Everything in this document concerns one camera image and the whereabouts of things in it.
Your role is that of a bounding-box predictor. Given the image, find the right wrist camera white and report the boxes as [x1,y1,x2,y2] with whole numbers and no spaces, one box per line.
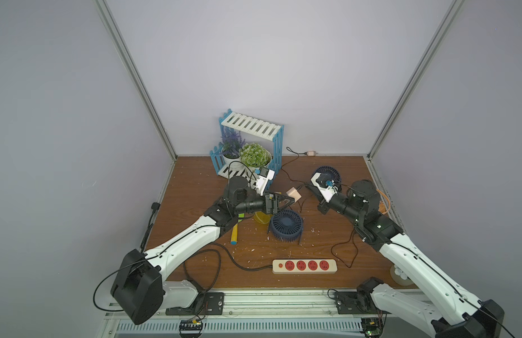
[310,172,339,203]

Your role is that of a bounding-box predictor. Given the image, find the pink USB plug adapter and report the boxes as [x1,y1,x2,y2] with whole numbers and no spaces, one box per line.
[286,187,301,203]

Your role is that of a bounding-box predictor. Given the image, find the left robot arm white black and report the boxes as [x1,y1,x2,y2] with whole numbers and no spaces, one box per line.
[110,177,296,325]

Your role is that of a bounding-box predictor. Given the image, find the yellow spray bottle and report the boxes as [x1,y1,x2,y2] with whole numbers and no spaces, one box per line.
[253,211,272,225]

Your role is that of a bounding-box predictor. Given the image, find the white flower potted plant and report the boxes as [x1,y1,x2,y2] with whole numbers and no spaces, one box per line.
[390,265,414,287]

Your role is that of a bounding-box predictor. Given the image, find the aluminium front rail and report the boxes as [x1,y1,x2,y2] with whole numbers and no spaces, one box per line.
[104,289,456,318]

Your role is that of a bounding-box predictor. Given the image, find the purple lavender potted plant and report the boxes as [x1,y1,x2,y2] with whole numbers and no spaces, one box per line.
[221,127,245,170]

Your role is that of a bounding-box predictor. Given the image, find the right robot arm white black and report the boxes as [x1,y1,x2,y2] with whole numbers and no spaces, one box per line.
[309,173,505,337]

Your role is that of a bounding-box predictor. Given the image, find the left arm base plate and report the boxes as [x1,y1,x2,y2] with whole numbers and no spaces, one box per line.
[165,292,225,317]

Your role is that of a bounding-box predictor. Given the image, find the dark blue desk fan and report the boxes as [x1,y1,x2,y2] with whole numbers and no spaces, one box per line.
[315,166,341,192]
[269,209,304,243]

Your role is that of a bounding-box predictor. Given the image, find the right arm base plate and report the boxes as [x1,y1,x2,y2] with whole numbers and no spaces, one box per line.
[327,290,379,315]

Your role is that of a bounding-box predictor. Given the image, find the green yellow garden trowel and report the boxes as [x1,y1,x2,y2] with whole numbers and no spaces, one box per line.
[230,214,245,245]

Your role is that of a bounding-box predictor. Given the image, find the near dark blue desk fan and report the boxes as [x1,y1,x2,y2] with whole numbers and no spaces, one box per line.
[269,209,304,243]

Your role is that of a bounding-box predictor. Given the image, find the far dark blue desk fan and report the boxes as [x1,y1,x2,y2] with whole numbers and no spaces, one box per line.
[315,166,341,192]

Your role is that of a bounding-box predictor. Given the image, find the blue white plant shelf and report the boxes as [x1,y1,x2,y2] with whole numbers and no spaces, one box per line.
[210,109,284,183]

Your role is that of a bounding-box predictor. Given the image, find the beige power strip red sockets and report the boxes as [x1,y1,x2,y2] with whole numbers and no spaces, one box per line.
[272,259,338,275]

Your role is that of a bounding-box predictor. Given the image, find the green potted plant white pot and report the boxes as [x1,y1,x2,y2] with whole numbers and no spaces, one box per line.
[240,143,272,168]

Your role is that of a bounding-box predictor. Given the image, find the orange desk fan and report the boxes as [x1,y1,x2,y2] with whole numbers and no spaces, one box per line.
[377,189,392,215]

